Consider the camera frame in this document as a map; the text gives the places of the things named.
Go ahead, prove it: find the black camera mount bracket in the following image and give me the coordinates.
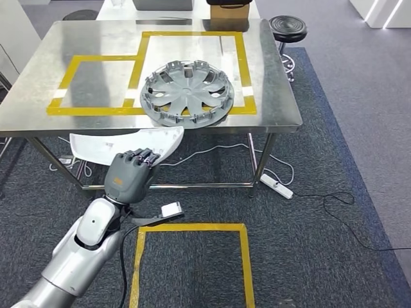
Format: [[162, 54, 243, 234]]
[[123, 210, 186, 228]]

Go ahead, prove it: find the white partition panel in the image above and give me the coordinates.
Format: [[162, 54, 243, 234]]
[[0, 0, 42, 86]]

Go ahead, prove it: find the yellow floor tape square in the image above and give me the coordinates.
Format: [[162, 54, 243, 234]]
[[129, 223, 256, 308]]

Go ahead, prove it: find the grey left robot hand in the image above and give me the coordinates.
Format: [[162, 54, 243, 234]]
[[104, 148, 162, 205]]

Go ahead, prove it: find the stainless steel workbench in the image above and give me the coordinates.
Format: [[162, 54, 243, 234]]
[[0, 19, 304, 200]]

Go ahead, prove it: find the brown cardboard box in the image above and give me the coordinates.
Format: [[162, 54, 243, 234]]
[[210, 3, 251, 21]]

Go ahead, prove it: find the white panel with light strips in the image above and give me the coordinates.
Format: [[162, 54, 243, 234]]
[[348, 0, 411, 30]]

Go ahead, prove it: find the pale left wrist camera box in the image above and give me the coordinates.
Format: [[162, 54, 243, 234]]
[[160, 201, 183, 218]]

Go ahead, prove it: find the white cable tangle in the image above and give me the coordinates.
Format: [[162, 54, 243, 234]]
[[48, 135, 94, 180]]

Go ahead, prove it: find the black floor cable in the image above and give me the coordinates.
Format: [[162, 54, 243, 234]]
[[292, 191, 411, 252]]

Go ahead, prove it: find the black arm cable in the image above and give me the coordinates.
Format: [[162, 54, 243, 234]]
[[118, 225, 139, 308]]

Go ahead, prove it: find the grey plastic hubcap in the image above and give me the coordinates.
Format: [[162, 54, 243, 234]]
[[140, 60, 236, 130]]

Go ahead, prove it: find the white floor cable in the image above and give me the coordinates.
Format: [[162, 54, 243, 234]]
[[159, 143, 295, 188]]

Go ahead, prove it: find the white curved plastic part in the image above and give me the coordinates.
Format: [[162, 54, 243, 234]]
[[70, 126, 185, 167]]

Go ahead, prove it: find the black round stool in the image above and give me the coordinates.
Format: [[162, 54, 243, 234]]
[[268, 15, 308, 83], [62, 9, 100, 22]]

